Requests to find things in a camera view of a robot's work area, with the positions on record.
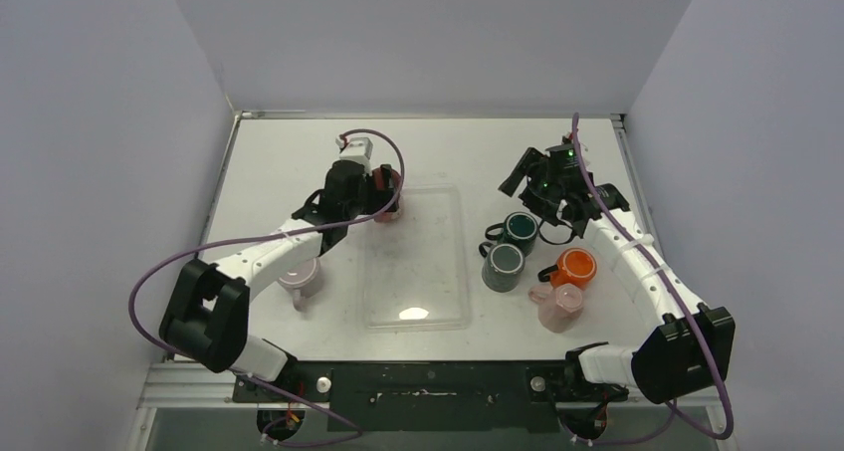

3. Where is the pink ghost pattern mug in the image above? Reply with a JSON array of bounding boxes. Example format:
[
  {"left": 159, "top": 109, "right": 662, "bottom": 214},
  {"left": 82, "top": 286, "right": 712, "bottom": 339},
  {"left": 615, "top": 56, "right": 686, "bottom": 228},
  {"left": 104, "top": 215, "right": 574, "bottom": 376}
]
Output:
[{"left": 372, "top": 164, "right": 402, "bottom": 223}]

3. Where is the dark green mug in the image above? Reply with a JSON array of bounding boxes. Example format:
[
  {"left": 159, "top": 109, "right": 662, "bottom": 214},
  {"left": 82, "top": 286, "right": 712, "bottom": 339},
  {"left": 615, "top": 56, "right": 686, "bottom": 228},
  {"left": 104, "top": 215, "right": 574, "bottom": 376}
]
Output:
[{"left": 479, "top": 212, "right": 538, "bottom": 256}]

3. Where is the lilac mug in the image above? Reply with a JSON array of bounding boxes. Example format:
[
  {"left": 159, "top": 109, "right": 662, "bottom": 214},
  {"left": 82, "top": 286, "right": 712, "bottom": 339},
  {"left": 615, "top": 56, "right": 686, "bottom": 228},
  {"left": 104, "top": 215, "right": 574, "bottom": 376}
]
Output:
[{"left": 277, "top": 258, "right": 324, "bottom": 313}]

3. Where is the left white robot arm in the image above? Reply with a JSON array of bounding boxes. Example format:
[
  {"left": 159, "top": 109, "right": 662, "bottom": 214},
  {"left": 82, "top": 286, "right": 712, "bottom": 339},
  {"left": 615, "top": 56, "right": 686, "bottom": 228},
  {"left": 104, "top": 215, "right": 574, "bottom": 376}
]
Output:
[{"left": 158, "top": 159, "right": 403, "bottom": 402}]

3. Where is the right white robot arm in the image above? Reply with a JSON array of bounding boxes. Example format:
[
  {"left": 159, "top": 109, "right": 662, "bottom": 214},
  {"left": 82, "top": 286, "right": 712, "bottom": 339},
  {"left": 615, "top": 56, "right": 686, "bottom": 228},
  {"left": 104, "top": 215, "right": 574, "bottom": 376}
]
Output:
[{"left": 499, "top": 143, "right": 736, "bottom": 404}]

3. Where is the orange mug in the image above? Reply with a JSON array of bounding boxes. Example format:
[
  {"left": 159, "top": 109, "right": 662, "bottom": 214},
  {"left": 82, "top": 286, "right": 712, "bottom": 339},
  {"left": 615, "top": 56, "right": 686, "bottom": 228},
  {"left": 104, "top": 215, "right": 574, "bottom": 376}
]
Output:
[{"left": 537, "top": 247, "right": 597, "bottom": 289}]

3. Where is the grey mug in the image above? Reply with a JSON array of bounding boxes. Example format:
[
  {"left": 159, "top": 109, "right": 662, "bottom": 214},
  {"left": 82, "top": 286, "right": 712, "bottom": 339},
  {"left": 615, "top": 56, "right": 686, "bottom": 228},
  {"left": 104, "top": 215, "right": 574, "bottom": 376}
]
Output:
[{"left": 478, "top": 241, "right": 526, "bottom": 293}]

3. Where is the pale pink faceted mug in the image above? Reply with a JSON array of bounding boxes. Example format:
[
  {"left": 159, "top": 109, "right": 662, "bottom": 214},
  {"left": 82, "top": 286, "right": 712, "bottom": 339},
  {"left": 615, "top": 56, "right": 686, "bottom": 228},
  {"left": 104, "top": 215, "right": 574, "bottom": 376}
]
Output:
[{"left": 528, "top": 283, "right": 585, "bottom": 334}]

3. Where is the clear plastic tray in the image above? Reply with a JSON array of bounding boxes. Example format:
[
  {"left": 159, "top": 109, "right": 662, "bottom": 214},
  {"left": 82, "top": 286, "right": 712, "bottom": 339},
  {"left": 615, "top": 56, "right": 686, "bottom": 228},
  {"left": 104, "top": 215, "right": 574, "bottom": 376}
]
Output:
[{"left": 360, "top": 184, "right": 471, "bottom": 332}]

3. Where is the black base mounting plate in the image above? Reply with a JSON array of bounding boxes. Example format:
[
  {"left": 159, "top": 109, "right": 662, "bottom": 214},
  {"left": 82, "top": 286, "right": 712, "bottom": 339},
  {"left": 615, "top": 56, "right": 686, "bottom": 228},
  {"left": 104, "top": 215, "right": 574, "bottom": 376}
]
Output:
[{"left": 227, "top": 358, "right": 634, "bottom": 436}]

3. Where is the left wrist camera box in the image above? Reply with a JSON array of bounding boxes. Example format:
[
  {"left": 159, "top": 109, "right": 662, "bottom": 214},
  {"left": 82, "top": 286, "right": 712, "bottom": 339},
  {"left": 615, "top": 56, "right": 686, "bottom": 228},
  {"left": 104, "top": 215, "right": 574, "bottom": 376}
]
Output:
[{"left": 335, "top": 136, "right": 373, "bottom": 169}]

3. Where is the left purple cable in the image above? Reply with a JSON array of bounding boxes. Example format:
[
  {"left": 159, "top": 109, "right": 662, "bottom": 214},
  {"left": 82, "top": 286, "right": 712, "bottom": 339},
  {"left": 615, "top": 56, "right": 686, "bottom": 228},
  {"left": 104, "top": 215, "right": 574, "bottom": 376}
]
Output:
[{"left": 127, "top": 128, "right": 406, "bottom": 436}]

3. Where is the purple cable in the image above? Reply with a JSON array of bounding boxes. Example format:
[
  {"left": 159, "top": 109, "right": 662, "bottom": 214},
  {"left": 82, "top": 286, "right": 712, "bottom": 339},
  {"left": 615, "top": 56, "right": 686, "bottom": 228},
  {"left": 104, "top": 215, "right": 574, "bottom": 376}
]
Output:
[
  {"left": 127, "top": 128, "right": 406, "bottom": 436},
  {"left": 569, "top": 112, "right": 736, "bottom": 441}
]

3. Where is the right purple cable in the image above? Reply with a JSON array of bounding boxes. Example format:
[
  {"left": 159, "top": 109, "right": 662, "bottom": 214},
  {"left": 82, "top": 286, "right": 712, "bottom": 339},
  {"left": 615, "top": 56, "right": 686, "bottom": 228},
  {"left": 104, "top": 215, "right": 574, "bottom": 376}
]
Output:
[{"left": 569, "top": 112, "right": 736, "bottom": 441}]

